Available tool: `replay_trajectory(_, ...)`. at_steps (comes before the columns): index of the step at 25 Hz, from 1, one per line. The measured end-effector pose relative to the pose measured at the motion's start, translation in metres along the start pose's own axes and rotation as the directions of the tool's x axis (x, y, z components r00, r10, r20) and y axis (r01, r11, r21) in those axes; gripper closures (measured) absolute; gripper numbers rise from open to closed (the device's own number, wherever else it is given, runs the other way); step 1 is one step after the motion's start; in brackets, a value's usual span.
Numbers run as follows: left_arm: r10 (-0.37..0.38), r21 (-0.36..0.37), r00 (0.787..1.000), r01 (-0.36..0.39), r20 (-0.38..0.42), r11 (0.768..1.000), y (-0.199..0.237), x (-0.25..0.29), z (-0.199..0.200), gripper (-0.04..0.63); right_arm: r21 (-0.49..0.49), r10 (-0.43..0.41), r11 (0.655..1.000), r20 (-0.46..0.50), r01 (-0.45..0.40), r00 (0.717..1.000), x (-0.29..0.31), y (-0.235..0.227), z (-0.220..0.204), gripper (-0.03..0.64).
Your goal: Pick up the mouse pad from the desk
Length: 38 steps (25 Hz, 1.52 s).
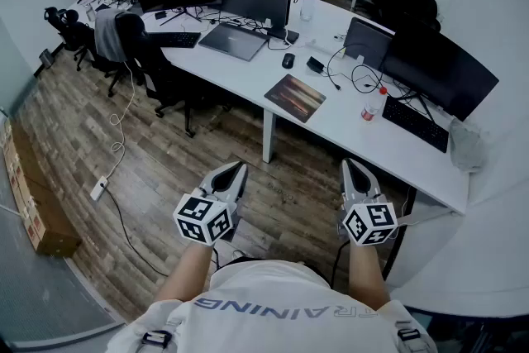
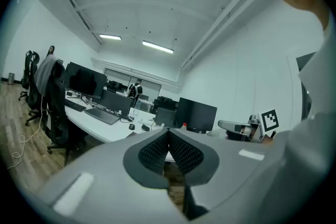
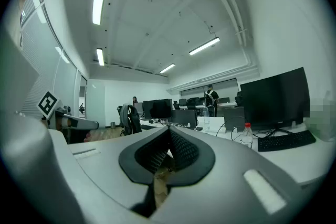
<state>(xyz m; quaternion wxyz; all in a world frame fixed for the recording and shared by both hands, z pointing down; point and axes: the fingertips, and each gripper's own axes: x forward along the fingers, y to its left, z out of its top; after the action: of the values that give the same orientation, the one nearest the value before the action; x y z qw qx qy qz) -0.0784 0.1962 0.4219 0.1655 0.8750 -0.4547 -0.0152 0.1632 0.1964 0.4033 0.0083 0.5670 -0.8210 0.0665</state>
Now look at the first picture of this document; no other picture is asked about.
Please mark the white floor power strip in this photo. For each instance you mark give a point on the white floor power strip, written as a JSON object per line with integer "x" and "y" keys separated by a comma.
{"x": 99, "y": 189}

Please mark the small grey floor device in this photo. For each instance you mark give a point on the small grey floor device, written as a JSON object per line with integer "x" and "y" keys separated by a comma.
{"x": 47, "y": 58}

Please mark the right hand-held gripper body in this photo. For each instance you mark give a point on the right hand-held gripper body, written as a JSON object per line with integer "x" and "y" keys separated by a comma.
{"x": 368, "y": 221}

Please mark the clear water bottle blue lid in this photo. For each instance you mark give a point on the clear water bottle blue lid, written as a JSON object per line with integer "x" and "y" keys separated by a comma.
{"x": 308, "y": 6}

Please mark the black keyboard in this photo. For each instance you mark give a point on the black keyboard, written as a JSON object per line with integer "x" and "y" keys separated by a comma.
{"x": 415, "y": 124}
{"x": 175, "y": 39}

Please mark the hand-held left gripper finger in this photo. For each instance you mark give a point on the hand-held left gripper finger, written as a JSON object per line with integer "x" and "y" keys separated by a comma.
{"x": 215, "y": 177}
{"x": 243, "y": 184}

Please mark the grey closed laptop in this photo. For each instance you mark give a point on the grey closed laptop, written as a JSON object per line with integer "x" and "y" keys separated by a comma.
{"x": 233, "y": 40}

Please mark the grey jacket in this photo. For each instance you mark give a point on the grey jacket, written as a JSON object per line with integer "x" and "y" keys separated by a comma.
{"x": 107, "y": 35}

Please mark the black monitor stand base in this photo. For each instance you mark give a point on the black monitor stand base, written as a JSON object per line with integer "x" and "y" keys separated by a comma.
{"x": 285, "y": 35}

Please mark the dark grey open laptop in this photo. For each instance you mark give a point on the dark grey open laptop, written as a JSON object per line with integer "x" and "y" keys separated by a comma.
{"x": 365, "y": 43}

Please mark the black power adapter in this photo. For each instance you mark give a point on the black power adapter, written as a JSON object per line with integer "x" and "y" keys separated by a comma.
{"x": 315, "y": 64}

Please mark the person's white printed shirt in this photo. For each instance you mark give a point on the person's white printed shirt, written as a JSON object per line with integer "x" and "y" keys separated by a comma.
{"x": 281, "y": 318}

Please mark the row of brown cardboard boxes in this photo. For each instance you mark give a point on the row of brown cardboard boxes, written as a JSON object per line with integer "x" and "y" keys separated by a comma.
{"x": 37, "y": 211}

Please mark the dark printed mouse pad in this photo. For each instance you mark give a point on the dark printed mouse pad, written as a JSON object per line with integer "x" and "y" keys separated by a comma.
{"x": 295, "y": 97}

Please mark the person's left forearm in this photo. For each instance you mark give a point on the person's left forearm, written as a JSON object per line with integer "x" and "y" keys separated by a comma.
{"x": 188, "y": 270}

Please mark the black computer mouse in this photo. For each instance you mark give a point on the black computer mouse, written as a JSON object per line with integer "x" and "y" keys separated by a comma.
{"x": 288, "y": 60}

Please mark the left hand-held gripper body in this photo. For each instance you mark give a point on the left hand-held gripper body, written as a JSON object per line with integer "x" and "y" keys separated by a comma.
{"x": 202, "y": 219}

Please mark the white desk leg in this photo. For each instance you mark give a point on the white desk leg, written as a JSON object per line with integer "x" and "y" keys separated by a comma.
{"x": 269, "y": 136}

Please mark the black office chair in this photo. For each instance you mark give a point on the black office chair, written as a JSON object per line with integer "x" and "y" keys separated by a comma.
{"x": 72, "y": 31}
{"x": 153, "y": 70}

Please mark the black tripod monitor stand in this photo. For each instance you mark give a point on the black tripod monitor stand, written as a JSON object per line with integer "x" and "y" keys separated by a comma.
{"x": 182, "y": 14}

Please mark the plastic bottle with red cap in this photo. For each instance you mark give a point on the plastic bottle with red cap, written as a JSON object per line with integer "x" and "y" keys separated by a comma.
{"x": 373, "y": 107}

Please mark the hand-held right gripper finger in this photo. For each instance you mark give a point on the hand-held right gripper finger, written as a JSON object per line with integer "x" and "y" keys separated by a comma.
{"x": 372, "y": 184}
{"x": 345, "y": 182}

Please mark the white desk power strip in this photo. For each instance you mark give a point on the white desk power strip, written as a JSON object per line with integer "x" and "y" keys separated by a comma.
{"x": 324, "y": 46}

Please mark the crumpled grey bag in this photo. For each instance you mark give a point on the crumpled grey bag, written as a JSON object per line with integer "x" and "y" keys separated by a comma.
{"x": 467, "y": 144}

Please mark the person's right forearm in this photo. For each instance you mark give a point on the person's right forearm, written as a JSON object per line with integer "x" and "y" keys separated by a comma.
{"x": 368, "y": 277}

